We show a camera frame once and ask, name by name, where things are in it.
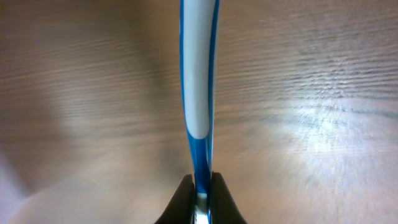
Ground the blue white toothbrush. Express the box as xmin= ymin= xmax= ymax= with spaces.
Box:
xmin=179 ymin=0 xmax=220 ymax=223

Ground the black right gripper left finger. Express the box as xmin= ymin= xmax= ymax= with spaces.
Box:
xmin=155 ymin=174 xmax=195 ymax=224

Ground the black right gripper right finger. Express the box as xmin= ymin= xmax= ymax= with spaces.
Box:
xmin=210 ymin=172 xmax=247 ymax=224

